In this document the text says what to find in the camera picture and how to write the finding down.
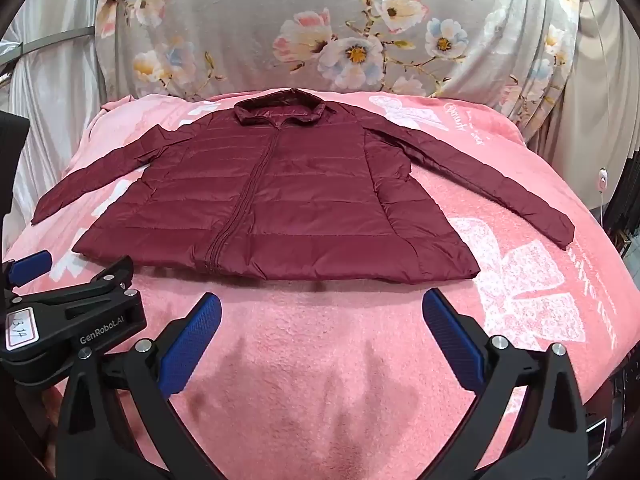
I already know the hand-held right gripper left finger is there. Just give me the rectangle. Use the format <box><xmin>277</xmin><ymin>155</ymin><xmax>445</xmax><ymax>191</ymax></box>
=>
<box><xmin>55</xmin><ymin>292</ymin><xmax>236</xmax><ymax>480</ymax></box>

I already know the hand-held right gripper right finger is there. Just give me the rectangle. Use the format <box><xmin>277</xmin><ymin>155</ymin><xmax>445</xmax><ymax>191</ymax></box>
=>
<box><xmin>400</xmin><ymin>288</ymin><xmax>591</xmax><ymax>480</ymax></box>

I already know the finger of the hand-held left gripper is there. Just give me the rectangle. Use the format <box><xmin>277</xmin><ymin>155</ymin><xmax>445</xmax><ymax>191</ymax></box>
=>
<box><xmin>0</xmin><ymin>250</ymin><xmax>54</xmax><ymax>289</ymax></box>
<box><xmin>10</xmin><ymin>256</ymin><xmax>136</xmax><ymax>307</ymax></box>

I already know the maroon puffer jacket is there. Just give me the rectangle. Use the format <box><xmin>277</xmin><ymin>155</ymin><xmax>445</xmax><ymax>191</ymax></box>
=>
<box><xmin>31</xmin><ymin>87</ymin><xmax>575</xmax><ymax>283</ymax></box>

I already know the pink printed blanket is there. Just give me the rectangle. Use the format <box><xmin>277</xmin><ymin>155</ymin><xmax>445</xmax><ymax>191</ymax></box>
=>
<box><xmin>10</xmin><ymin>87</ymin><xmax>633</xmax><ymax>480</ymax></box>

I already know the dark furniture edge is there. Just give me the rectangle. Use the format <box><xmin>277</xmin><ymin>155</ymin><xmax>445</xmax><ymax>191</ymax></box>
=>
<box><xmin>585</xmin><ymin>360</ymin><xmax>631</xmax><ymax>461</ymax></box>

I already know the silver white curtain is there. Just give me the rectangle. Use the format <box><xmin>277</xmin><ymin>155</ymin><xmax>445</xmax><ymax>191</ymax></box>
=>
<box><xmin>0</xmin><ymin>0</ymin><xmax>108</xmax><ymax>221</ymax></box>

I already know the grey metal bar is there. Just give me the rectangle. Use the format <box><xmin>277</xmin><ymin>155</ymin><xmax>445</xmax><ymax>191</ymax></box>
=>
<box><xmin>20</xmin><ymin>22</ymin><xmax>96</xmax><ymax>56</ymax></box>

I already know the beige pleated curtain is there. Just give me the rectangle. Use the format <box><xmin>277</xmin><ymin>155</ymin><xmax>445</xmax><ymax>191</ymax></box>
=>
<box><xmin>525</xmin><ymin>0</ymin><xmax>640</xmax><ymax>241</ymax></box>

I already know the grey floral bed sheet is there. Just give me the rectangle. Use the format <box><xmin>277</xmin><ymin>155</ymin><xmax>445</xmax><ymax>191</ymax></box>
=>
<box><xmin>92</xmin><ymin>0</ymin><xmax>586</xmax><ymax>126</ymax></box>

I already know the white cable with switch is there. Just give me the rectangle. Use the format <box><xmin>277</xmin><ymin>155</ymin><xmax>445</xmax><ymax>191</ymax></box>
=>
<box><xmin>575</xmin><ymin>0</ymin><xmax>613</xmax><ymax>226</ymax></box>

